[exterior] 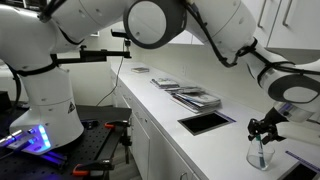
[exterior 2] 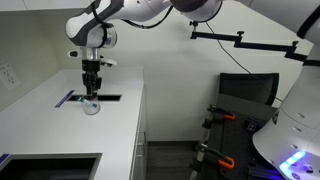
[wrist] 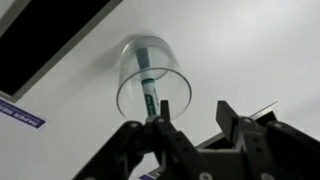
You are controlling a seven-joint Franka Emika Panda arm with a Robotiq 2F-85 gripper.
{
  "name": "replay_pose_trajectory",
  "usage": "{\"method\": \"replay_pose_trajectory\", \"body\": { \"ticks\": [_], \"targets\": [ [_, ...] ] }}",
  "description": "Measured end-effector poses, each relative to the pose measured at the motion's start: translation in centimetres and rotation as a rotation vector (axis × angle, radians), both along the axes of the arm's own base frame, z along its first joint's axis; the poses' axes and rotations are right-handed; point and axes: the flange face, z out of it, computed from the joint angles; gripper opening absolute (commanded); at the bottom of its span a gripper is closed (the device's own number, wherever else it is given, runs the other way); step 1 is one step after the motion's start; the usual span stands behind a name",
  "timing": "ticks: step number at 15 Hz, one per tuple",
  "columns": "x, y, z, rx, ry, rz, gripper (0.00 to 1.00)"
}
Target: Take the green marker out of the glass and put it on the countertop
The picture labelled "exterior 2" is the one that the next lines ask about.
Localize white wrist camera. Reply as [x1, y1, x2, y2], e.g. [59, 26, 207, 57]
[67, 49, 118, 67]

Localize black office chair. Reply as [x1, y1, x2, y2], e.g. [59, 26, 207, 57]
[219, 73, 279, 106]

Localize orange black clamp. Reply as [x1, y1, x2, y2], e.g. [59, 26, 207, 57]
[207, 105, 236, 120]
[196, 143, 235, 169]

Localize black camera cable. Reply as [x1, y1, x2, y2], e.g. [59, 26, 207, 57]
[204, 21, 284, 103]

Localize stainless sink basin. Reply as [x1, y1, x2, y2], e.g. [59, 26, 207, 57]
[0, 153, 102, 180]

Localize white upper cabinet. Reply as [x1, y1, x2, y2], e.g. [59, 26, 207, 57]
[0, 0, 90, 12]

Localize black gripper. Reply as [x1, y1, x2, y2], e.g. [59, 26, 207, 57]
[82, 60, 102, 100]

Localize black countertop slot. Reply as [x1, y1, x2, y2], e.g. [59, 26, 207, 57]
[67, 95, 122, 102]

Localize clear drinking glass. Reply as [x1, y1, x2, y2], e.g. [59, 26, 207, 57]
[81, 96, 100, 115]

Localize upper orange black clamp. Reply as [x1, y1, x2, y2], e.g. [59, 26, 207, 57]
[207, 105, 236, 120]

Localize lower orange black clamp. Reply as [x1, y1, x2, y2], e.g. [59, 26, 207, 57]
[196, 143, 235, 169]

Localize purple tape strip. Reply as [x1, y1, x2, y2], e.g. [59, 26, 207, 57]
[55, 90, 75, 108]

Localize white wall outlet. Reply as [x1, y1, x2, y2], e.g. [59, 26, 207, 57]
[0, 63, 20, 90]

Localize purple tape corner piece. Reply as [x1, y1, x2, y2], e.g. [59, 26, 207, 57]
[0, 154, 10, 164]

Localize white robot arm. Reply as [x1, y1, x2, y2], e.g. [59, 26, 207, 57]
[66, 0, 320, 180]

